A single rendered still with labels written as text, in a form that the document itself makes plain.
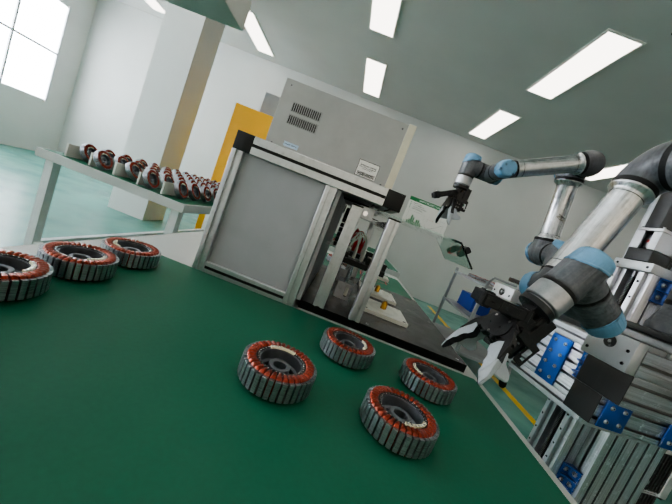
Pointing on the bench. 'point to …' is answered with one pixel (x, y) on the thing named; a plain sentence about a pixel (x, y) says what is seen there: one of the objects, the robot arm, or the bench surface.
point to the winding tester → (340, 133)
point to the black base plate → (419, 326)
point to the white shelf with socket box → (219, 10)
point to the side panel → (264, 227)
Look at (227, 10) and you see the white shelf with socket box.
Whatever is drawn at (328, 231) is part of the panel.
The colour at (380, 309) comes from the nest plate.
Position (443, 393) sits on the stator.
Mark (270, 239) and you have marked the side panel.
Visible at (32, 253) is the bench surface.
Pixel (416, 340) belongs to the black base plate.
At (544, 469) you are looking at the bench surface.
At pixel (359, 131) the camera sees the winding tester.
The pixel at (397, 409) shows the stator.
